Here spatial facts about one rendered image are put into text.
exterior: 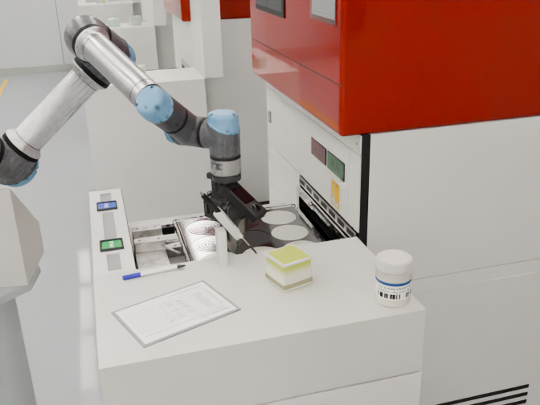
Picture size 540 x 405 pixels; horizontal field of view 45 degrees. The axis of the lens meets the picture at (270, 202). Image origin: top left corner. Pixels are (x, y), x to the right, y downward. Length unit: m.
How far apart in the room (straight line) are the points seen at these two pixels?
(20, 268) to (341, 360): 0.90
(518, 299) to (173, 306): 1.01
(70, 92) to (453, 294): 1.16
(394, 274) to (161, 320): 0.46
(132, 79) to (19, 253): 0.55
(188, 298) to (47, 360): 1.71
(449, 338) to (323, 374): 0.65
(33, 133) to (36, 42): 7.65
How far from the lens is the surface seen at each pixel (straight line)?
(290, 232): 1.76
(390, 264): 1.26
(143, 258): 1.72
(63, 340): 3.10
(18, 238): 1.76
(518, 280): 1.89
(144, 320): 1.29
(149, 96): 1.47
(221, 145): 1.52
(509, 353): 2.02
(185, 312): 1.29
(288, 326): 1.24
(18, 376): 2.00
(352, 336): 1.27
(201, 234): 1.78
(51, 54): 9.55
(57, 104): 1.87
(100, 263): 1.54
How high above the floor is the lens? 1.64
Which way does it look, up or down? 22 degrees down
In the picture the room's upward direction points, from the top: 2 degrees counter-clockwise
